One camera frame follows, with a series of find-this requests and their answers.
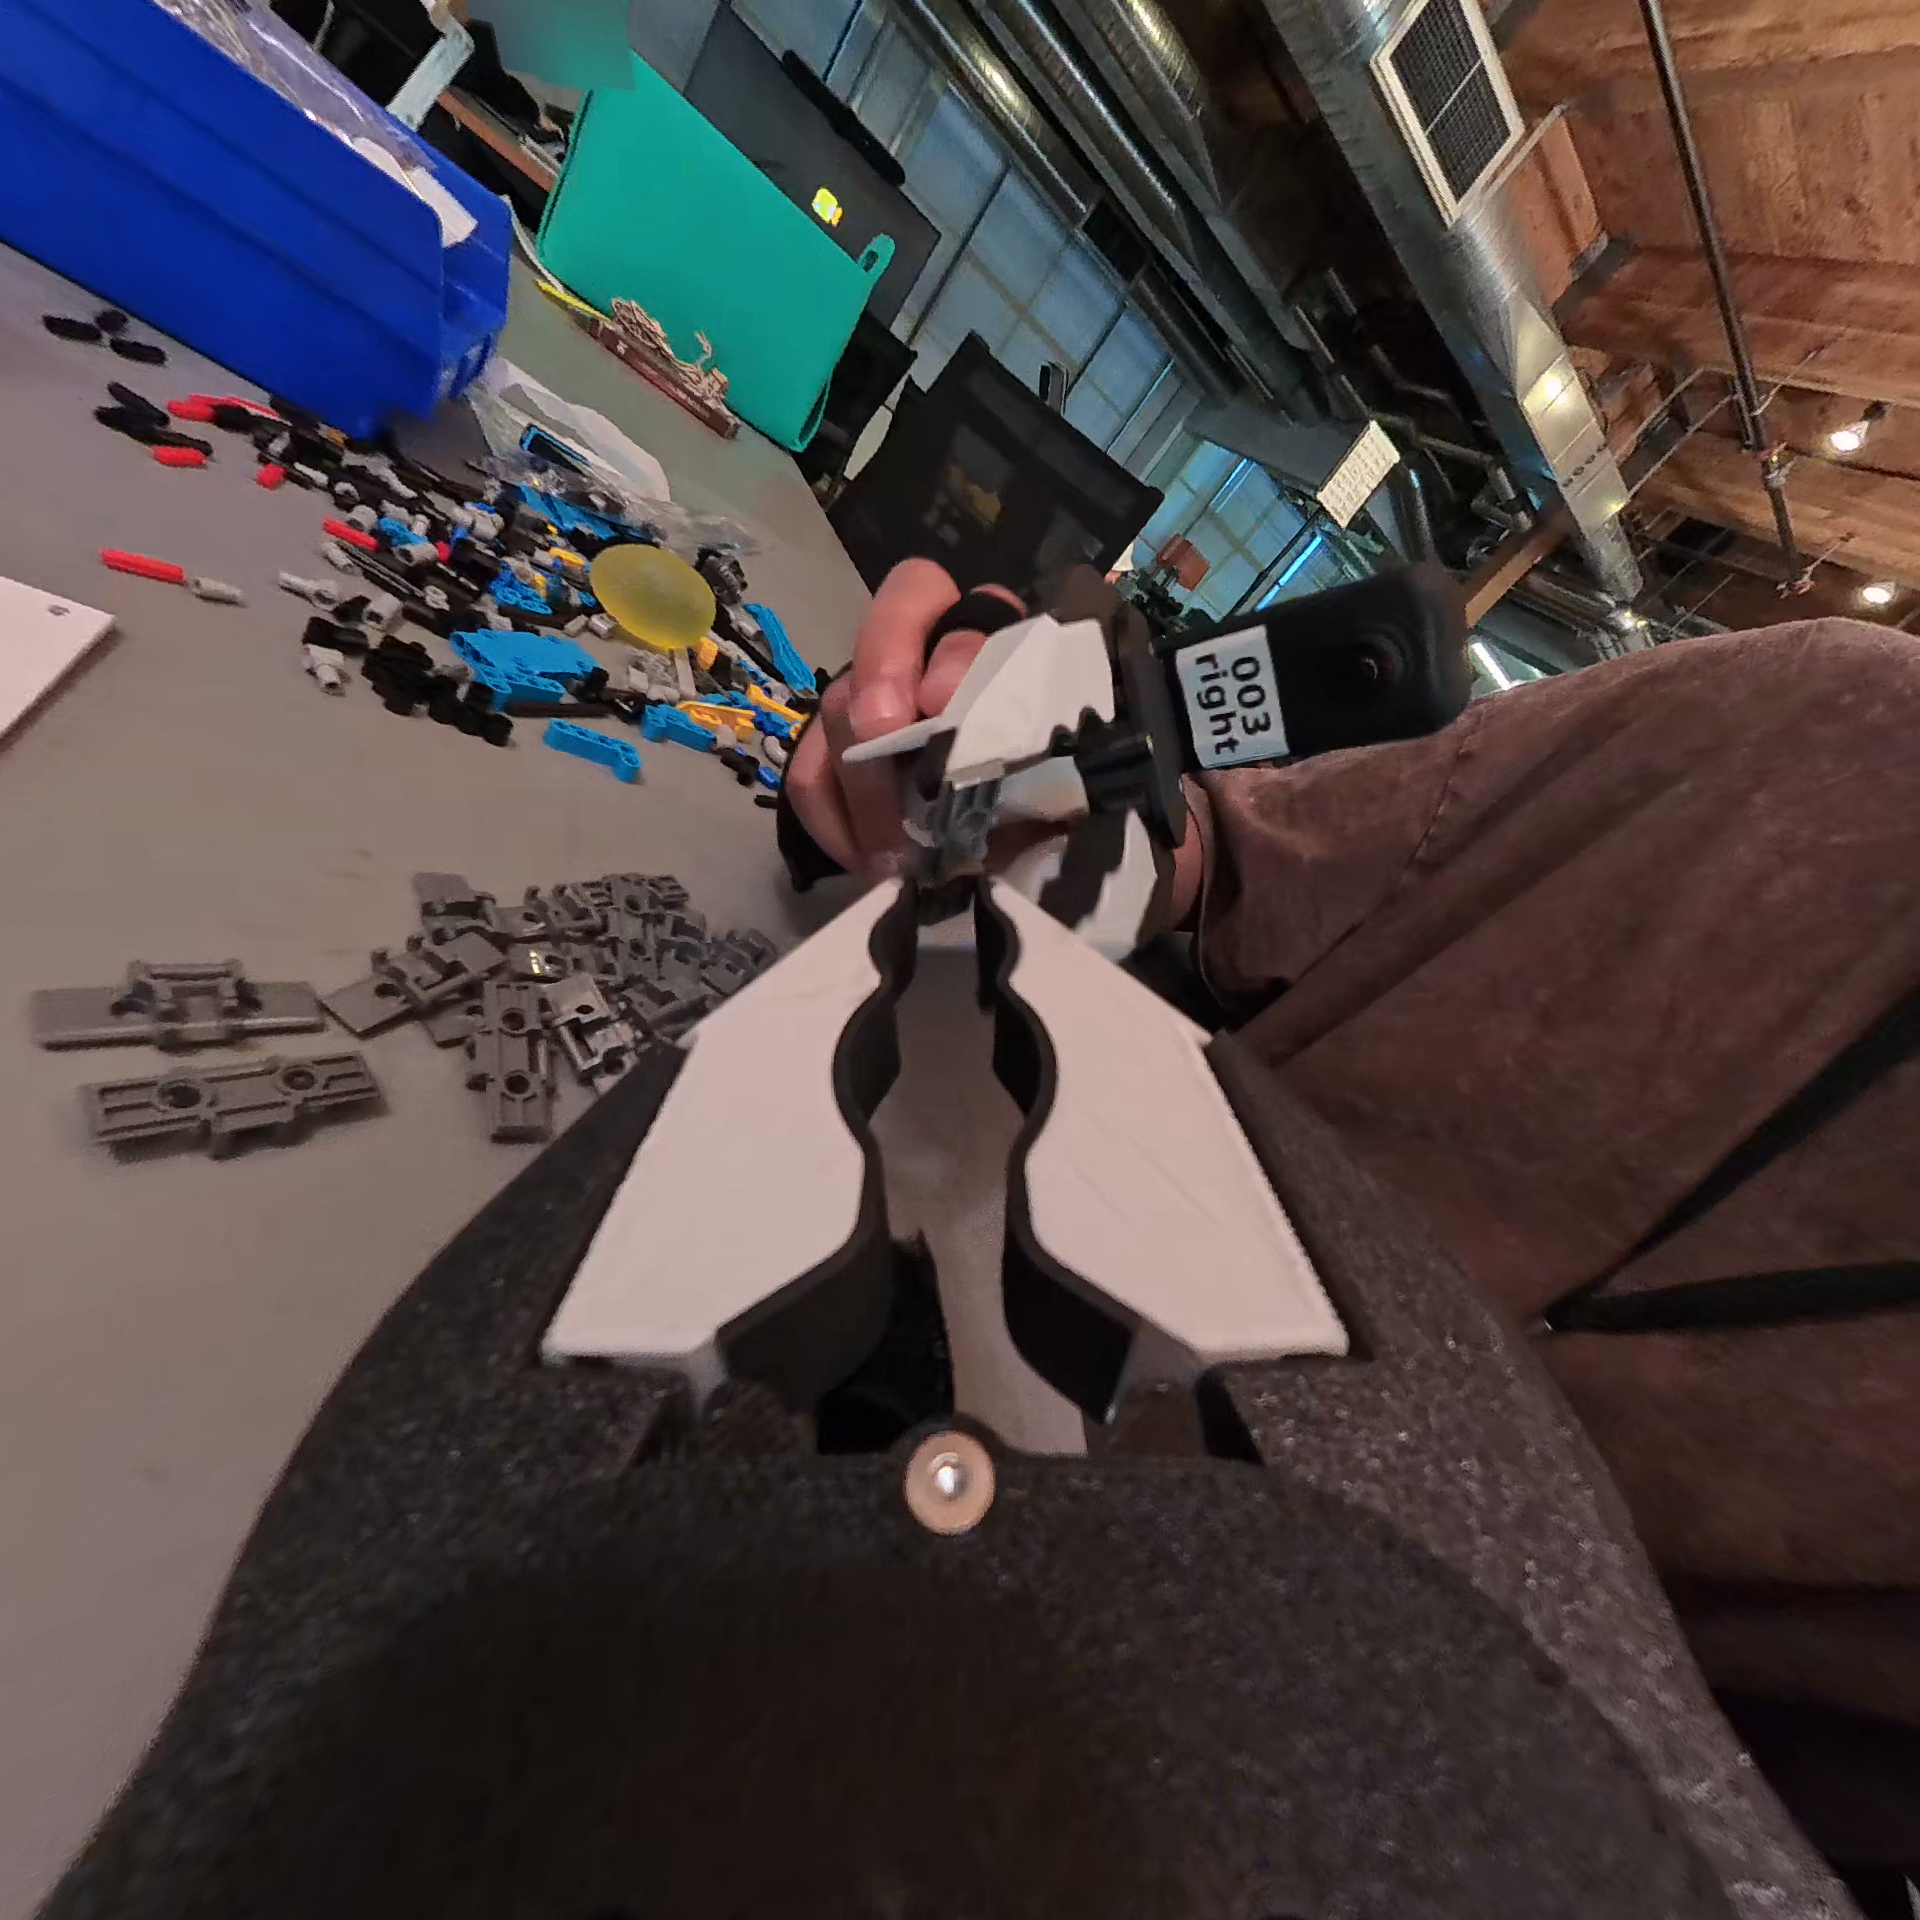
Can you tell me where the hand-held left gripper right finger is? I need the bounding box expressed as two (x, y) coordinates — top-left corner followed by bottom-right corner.
(975, 878), (1353, 1420)

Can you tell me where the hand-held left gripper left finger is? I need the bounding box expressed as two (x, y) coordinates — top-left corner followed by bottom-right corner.
(539, 878), (916, 1374)

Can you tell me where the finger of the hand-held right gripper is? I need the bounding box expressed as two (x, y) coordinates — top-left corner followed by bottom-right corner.
(839, 612), (1122, 783)
(978, 755), (1106, 827)

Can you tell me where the pile of grey track links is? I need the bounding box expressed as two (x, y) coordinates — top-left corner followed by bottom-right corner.
(30, 871), (781, 1161)

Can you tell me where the grey desk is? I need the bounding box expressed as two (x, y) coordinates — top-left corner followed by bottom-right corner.
(0, 247), (909, 1920)

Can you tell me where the white hanging sign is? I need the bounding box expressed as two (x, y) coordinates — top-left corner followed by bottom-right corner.
(1316, 420), (1403, 531)

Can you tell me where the black monitor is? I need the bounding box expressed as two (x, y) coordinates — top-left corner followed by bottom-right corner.
(822, 334), (1167, 597)

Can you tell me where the yellow plastic dome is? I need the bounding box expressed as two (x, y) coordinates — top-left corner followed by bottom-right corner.
(588, 543), (719, 652)

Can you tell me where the brown wooden model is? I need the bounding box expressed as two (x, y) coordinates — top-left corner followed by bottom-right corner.
(590, 295), (742, 441)

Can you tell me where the blue building block assembly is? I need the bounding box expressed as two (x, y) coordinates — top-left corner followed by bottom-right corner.
(449, 627), (605, 710)

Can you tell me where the clear plastic bag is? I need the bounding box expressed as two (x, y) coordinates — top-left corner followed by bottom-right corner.
(462, 357), (681, 518)

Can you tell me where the black ceiling pipe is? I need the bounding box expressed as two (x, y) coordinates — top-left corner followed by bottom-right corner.
(1635, 0), (1806, 579)

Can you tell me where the pile of black building parts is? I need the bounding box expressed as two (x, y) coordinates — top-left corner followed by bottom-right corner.
(356, 633), (514, 748)

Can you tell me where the pile of mixed building parts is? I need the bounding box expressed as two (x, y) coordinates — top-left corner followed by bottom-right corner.
(42, 307), (822, 792)

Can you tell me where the blue sticker sheet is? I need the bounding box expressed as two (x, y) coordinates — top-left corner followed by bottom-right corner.
(0, 575), (119, 745)

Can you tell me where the blue plastic bin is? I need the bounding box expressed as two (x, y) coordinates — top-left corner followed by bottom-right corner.
(0, 0), (514, 441)

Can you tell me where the silver ventilation duct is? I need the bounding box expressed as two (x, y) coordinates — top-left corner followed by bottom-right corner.
(1258, 0), (1654, 639)

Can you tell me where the black cord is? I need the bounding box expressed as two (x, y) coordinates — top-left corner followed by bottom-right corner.
(1542, 989), (1920, 1339)

